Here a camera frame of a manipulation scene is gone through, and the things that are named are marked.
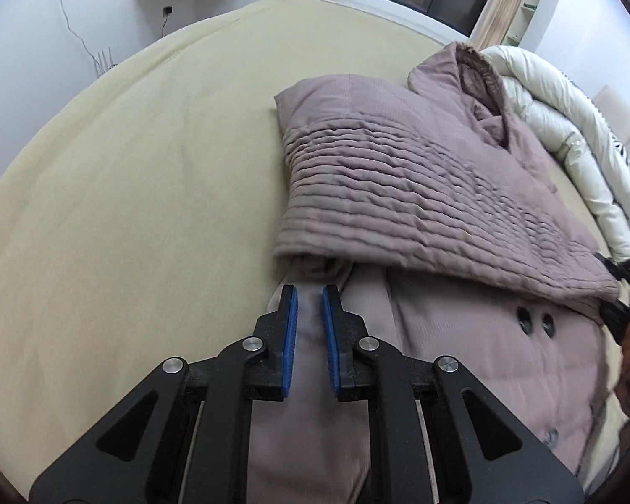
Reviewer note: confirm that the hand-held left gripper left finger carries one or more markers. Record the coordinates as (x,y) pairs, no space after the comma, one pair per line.
(290,341)

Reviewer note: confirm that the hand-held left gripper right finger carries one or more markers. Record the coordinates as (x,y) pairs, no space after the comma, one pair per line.
(329,341)

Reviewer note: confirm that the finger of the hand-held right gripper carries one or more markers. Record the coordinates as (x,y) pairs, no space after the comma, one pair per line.
(617,317)
(627,269)

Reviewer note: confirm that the mauve quilted coat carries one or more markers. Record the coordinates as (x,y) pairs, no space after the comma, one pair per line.
(399,194)

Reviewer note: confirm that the zebra striped pillow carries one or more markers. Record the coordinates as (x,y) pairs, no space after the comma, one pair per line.
(623,155)

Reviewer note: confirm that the white padded headboard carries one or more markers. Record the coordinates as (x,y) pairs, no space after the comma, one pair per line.
(622,113)

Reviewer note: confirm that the white puffy duvet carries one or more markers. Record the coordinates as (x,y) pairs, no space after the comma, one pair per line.
(567,110)

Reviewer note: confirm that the beige bed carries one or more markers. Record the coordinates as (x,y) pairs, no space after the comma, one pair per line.
(136,194)

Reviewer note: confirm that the beige curtain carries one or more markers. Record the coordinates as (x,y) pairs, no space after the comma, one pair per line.
(504,2)

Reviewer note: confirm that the white router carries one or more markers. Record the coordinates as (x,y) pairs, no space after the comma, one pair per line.
(105,63)

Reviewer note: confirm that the white wall shelf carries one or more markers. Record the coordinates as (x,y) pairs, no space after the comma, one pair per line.
(530,5)

